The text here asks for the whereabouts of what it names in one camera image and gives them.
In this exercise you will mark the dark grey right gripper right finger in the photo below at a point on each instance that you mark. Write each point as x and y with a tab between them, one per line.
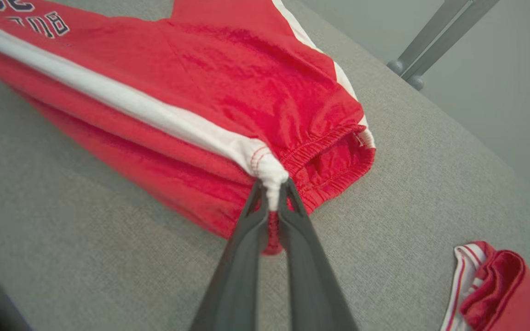
311	276

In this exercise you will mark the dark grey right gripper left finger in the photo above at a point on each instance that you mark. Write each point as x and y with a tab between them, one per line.
242	266

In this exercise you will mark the red white-striped Bulls shorts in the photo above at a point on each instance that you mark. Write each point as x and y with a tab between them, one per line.
228	78

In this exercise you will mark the red white-sleeved Bulls shirt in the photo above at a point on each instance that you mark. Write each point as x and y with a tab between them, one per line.
513	294

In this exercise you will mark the grey fabric sofa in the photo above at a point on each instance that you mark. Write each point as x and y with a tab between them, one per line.
108	230

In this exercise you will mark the grey metal partition post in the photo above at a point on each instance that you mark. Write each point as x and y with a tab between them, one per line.
435	41

